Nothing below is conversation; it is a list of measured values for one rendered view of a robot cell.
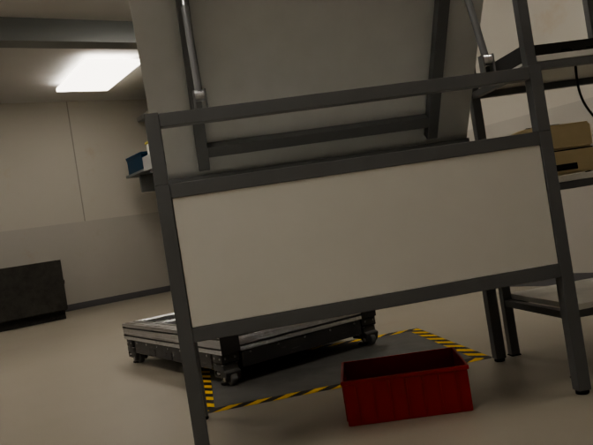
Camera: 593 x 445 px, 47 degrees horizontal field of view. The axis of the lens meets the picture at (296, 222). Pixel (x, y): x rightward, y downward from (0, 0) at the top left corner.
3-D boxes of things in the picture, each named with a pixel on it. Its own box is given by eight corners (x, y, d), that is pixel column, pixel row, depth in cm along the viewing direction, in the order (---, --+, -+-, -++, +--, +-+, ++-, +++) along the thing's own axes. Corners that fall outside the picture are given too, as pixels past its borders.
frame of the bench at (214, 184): (198, 418, 245) (163, 199, 246) (502, 358, 263) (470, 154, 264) (199, 475, 186) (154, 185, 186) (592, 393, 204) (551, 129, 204)
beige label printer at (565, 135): (502, 186, 266) (494, 136, 266) (551, 178, 270) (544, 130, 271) (546, 178, 236) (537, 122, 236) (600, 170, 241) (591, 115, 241)
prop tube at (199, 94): (196, 103, 192) (180, 10, 200) (205, 102, 192) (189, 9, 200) (195, 98, 189) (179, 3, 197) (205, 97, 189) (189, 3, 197)
